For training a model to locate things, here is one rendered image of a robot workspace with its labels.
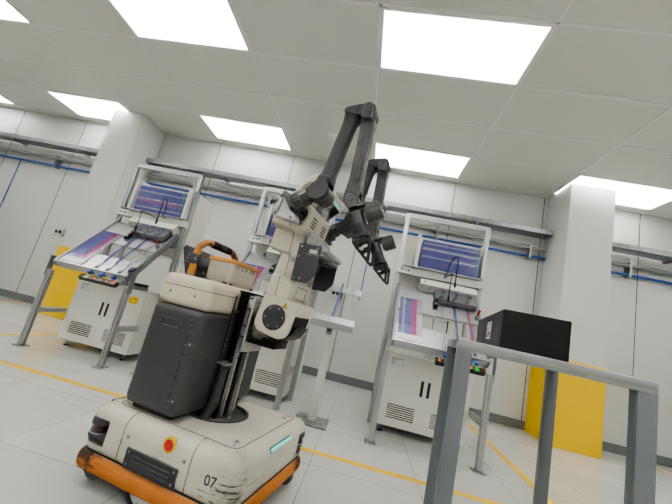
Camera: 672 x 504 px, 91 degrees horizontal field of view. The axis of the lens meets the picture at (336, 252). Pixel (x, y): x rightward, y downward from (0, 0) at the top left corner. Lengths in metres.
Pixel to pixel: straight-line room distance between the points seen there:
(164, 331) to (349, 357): 3.31
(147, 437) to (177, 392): 0.16
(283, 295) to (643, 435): 1.13
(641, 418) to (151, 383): 1.49
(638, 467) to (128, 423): 1.51
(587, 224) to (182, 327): 4.47
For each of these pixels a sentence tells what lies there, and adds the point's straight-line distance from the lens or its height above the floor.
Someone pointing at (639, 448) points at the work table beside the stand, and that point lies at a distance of 1.13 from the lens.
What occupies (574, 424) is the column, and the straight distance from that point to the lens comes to 4.63.
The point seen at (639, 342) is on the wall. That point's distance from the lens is 5.61.
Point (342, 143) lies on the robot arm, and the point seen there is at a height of 1.45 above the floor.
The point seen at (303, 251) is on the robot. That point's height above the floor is 1.01.
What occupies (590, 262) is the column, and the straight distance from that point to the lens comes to 4.81.
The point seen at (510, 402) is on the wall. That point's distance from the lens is 4.91.
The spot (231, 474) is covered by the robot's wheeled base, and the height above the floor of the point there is 0.23.
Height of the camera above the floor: 0.78
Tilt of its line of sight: 11 degrees up
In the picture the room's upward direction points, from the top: 13 degrees clockwise
